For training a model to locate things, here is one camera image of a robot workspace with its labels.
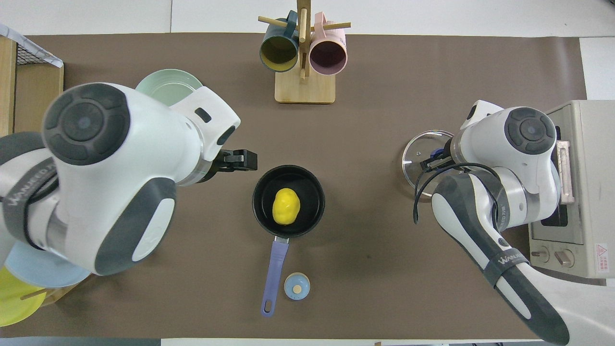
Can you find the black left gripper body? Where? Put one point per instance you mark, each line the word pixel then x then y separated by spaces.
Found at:
pixel 222 166

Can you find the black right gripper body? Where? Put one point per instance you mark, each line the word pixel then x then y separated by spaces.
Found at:
pixel 449 151

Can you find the glass lid with blue knob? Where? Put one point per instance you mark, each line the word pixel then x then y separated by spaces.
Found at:
pixel 418 163

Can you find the yellow potato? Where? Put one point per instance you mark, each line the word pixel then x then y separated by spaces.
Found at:
pixel 286 206

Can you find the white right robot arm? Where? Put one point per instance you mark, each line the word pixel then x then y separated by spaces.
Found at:
pixel 528 158

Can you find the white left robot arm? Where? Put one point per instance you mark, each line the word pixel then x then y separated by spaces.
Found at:
pixel 120 158

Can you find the light green plate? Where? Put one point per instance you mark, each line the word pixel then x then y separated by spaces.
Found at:
pixel 168 81

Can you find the light blue plate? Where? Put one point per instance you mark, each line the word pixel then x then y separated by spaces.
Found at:
pixel 48 271

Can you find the wooden plate rack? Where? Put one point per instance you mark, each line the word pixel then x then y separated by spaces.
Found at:
pixel 57 294

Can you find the yellow plate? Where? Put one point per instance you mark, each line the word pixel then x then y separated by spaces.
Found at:
pixel 12 302

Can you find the brown paper table mat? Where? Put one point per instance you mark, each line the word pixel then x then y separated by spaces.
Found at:
pixel 375 216

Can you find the wooden mug tree stand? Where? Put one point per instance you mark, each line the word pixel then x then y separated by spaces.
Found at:
pixel 305 91

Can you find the dark teal mug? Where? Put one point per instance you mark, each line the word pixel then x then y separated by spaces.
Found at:
pixel 278 50

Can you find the pink ribbed mug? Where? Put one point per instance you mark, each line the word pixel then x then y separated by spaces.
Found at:
pixel 328 55

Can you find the beige toaster oven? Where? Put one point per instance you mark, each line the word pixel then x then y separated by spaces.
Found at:
pixel 591 192

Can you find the white checked cloth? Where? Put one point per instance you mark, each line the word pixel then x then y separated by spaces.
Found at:
pixel 29 45

